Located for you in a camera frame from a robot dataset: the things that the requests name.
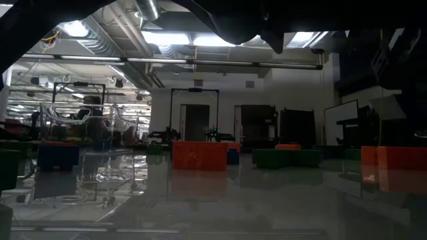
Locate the large blue toy brick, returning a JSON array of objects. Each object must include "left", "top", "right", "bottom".
[{"left": 228, "top": 147, "right": 240, "bottom": 165}]

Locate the small green toy brick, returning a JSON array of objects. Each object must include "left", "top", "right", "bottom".
[{"left": 145, "top": 144, "right": 165, "bottom": 157}]

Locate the large green toy brick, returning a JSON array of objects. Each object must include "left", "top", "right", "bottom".
[
  {"left": 252, "top": 148, "right": 292, "bottom": 169},
  {"left": 0, "top": 149, "right": 21, "bottom": 191},
  {"left": 313, "top": 145, "right": 362, "bottom": 161},
  {"left": 289, "top": 149, "right": 322, "bottom": 167}
]

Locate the small blue toy brick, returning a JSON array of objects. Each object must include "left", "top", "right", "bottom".
[{"left": 37, "top": 144, "right": 81, "bottom": 171}]

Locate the dark door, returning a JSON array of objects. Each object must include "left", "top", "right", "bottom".
[{"left": 179, "top": 103, "right": 211, "bottom": 142}]

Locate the long horizontal ceiling beam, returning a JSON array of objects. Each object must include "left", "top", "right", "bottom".
[{"left": 19, "top": 53, "right": 324, "bottom": 71}]

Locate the black upright panel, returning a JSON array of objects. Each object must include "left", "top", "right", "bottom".
[{"left": 279, "top": 108, "right": 317, "bottom": 149}]

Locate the whiteboard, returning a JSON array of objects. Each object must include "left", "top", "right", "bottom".
[{"left": 324, "top": 99, "right": 360, "bottom": 147}]

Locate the clear plastic bin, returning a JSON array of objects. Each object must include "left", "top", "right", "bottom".
[{"left": 39, "top": 102, "right": 140, "bottom": 154}]

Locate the black gantry frame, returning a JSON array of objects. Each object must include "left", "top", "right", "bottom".
[
  {"left": 51, "top": 81, "right": 107, "bottom": 134},
  {"left": 169, "top": 87, "right": 220, "bottom": 143}
]

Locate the silver round air duct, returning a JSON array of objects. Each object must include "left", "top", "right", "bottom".
[{"left": 134, "top": 0, "right": 161, "bottom": 21}]

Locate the yellow cable reel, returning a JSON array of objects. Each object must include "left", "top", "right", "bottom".
[{"left": 39, "top": 29, "right": 61, "bottom": 46}]

